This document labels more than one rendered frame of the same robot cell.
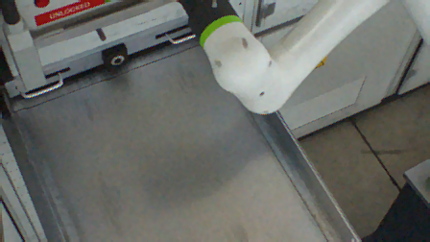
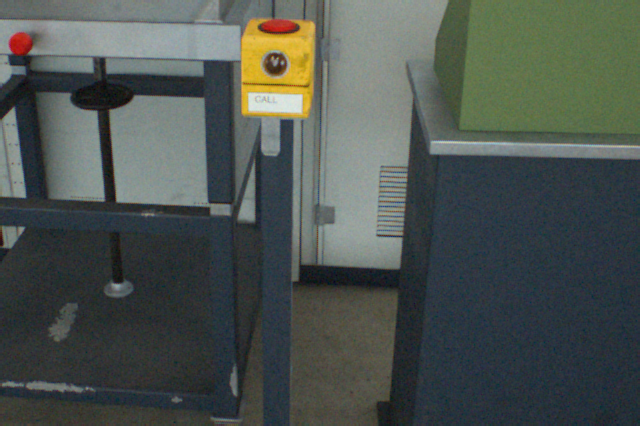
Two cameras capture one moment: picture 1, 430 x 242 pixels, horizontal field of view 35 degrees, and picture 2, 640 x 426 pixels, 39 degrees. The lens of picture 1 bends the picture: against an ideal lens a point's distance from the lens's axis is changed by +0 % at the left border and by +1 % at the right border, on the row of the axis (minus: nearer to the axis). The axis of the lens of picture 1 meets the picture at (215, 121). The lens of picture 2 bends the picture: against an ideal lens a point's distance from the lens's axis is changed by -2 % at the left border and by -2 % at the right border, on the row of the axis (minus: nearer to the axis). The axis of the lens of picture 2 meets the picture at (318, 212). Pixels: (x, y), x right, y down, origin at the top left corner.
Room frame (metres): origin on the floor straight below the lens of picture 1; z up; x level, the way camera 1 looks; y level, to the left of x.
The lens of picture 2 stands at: (-0.44, -1.14, 1.22)
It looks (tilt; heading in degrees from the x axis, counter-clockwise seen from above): 28 degrees down; 33
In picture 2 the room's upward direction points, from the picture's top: 2 degrees clockwise
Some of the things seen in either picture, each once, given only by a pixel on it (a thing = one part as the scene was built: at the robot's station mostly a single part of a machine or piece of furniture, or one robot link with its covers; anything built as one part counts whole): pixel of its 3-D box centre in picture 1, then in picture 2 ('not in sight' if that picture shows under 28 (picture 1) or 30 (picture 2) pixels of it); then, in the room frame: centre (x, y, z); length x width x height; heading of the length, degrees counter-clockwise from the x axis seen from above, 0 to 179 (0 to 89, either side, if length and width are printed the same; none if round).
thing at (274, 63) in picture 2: not in sight; (274, 65); (0.37, -0.54, 0.87); 0.03 x 0.01 x 0.03; 120
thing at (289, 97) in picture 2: not in sight; (278, 67); (0.41, -0.52, 0.85); 0.08 x 0.08 x 0.10; 30
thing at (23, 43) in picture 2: not in sight; (22, 41); (0.37, -0.10, 0.82); 0.04 x 0.03 x 0.03; 30
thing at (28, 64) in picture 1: (23, 51); not in sight; (0.84, 0.42, 1.09); 0.08 x 0.05 x 0.17; 30
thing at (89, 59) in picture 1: (109, 45); not in sight; (1.02, 0.28, 0.89); 0.54 x 0.05 x 0.06; 120
